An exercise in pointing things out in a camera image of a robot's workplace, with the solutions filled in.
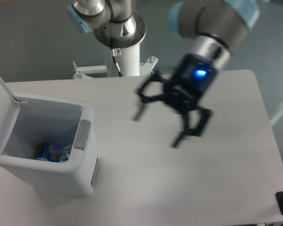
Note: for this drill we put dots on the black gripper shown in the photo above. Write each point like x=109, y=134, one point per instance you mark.
x=191, y=84

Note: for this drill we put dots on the clear plastic water bottle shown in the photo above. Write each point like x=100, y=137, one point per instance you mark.
x=62, y=145

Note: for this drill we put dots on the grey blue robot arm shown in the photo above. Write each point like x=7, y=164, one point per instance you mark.
x=217, y=27

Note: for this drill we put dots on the white plastic trash can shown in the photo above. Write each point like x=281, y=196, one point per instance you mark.
x=27, y=120

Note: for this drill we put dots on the blue snack wrapper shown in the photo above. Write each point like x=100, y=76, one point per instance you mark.
x=47, y=151

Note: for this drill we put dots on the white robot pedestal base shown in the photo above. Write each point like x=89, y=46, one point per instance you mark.
x=121, y=50

